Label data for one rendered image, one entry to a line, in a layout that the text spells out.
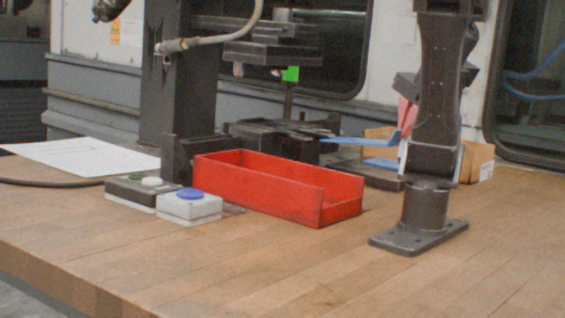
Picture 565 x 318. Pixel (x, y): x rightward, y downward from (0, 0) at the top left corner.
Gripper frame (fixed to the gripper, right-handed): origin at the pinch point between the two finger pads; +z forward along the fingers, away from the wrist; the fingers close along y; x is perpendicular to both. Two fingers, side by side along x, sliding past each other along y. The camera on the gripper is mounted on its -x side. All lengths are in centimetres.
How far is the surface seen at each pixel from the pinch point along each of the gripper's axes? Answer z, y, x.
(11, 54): 144, 291, -110
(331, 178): 8.2, 1.1, 13.1
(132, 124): 84, 126, -64
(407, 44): 0, 38, -63
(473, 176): 7.0, -7.0, -25.9
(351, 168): 13.9, 8.4, -7.0
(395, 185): 10.4, -1.5, -5.7
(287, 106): 19.6, 38.7, -24.2
